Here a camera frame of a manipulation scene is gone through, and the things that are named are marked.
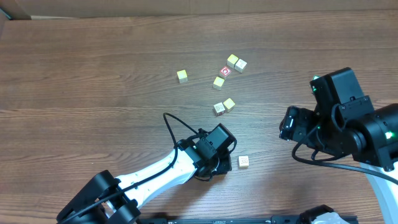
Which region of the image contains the white block top right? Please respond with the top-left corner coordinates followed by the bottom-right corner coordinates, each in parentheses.
top-left (234, 58), bottom-right (247, 73)

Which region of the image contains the red letter block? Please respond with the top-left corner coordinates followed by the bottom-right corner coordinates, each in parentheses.
top-left (219, 66), bottom-right (231, 80)

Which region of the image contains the yellow block top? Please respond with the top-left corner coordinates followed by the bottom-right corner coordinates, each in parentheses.
top-left (226, 54), bottom-right (239, 68)

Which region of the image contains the white red-sided block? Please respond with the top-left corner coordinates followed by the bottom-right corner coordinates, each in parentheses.
top-left (213, 102), bottom-right (226, 116)

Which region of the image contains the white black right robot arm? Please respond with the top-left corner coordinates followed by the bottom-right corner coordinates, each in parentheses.
top-left (279, 67), bottom-right (397, 223)

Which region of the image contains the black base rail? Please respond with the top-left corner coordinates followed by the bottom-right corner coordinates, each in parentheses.
top-left (136, 215), bottom-right (359, 224)

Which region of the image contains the white outline block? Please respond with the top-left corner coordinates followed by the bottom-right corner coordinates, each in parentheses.
top-left (238, 156), bottom-right (249, 168)

